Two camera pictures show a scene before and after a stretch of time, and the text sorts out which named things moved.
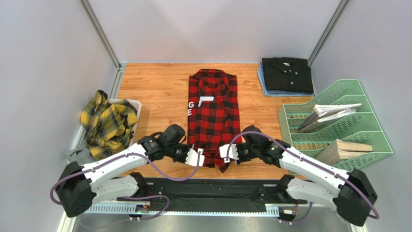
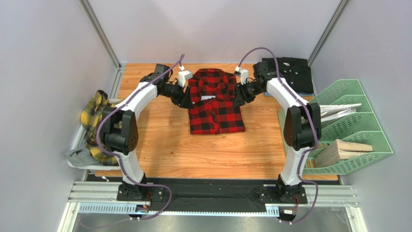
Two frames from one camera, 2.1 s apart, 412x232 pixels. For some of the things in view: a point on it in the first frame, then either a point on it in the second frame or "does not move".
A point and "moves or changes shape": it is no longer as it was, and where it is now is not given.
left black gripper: [187, 148] to [183, 100]
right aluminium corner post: [327, 31] does not move
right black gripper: [239, 153] to [241, 92]
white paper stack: [322, 113] does not move
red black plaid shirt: [213, 114] moves or changes shape
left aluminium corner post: [100, 32] does not move
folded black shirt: [287, 74] does not move
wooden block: [339, 151] does not move
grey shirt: [81, 155] does not move
